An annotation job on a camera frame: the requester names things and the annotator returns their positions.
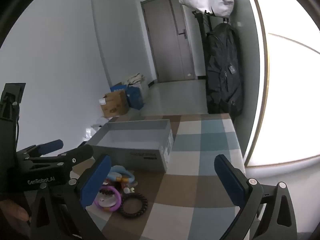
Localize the person's left forearm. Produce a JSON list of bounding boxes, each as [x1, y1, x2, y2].
[[0, 214, 32, 240]]

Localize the dark brown spiral hair tie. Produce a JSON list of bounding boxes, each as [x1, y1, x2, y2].
[[118, 192, 149, 220]]

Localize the black cable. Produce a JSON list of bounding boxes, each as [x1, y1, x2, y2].
[[15, 119, 20, 152]]

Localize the person's left hand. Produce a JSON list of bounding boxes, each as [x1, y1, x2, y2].
[[0, 200, 30, 222]]

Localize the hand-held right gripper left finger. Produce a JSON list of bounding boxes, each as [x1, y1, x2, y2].
[[29, 154, 112, 240]]

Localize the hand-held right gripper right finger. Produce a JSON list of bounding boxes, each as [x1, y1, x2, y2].
[[214, 154, 298, 240]]

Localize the grey cardboard box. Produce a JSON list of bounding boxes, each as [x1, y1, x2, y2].
[[86, 119, 174, 173]]

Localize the brown cardboard box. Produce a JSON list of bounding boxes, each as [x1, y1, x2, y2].
[[100, 90, 129, 118]]

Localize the light blue ring bracelet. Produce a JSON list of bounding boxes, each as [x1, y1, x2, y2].
[[107, 165, 137, 184]]

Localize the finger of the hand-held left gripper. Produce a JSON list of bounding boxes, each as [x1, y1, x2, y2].
[[57, 144, 94, 166], [17, 139, 64, 158]]

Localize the checkered cloth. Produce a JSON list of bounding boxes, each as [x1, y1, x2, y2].
[[71, 113, 247, 240]]

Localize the white plastic bags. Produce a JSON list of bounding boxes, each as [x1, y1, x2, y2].
[[84, 117, 111, 141]]

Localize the grey door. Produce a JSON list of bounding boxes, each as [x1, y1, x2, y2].
[[140, 0, 197, 84]]

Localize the blue paper bag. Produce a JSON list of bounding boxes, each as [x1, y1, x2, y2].
[[126, 85, 145, 110]]

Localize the purple ring bracelet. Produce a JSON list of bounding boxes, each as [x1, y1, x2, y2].
[[94, 185, 122, 212]]

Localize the bright gold-framed panel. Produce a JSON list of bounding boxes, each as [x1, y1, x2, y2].
[[241, 0, 320, 168]]

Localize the black backpack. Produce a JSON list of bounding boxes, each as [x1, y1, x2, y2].
[[205, 23, 244, 117]]

